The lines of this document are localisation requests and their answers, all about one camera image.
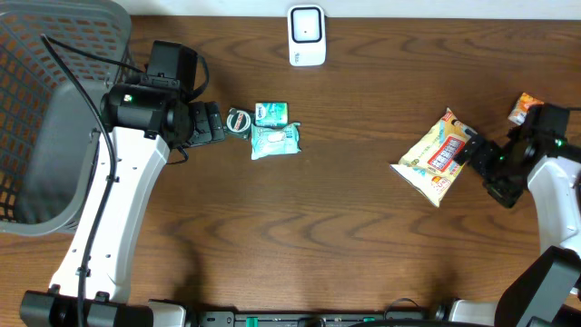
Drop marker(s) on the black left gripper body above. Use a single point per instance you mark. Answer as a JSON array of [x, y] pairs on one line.
[[200, 123]]

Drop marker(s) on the large beige snack bag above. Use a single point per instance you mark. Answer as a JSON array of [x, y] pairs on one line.
[[429, 164]]

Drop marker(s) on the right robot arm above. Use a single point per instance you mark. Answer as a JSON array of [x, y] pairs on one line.
[[538, 296]]

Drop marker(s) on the teal white tissue pack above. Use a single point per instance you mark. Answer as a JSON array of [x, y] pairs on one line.
[[271, 114]]

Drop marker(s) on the dark green round-label pack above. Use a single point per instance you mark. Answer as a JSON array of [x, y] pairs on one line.
[[238, 123]]

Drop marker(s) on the mint green wipes pack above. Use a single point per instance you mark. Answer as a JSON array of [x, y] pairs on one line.
[[266, 141]]

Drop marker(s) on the orange tissue pack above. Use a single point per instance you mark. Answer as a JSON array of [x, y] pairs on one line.
[[521, 108]]

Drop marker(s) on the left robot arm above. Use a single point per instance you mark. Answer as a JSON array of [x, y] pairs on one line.
[[140, 121]]

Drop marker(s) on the grey plastic shopping basket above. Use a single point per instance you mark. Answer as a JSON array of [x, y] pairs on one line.
[[49, 138]]

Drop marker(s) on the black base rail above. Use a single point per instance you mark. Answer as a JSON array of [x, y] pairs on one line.
[[224, 318]]

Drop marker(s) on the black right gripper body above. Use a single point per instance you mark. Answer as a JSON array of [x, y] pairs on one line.
[[503, 173]]

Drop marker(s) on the white barcode scanner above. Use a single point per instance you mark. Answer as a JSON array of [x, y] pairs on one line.
[[306, 35]]

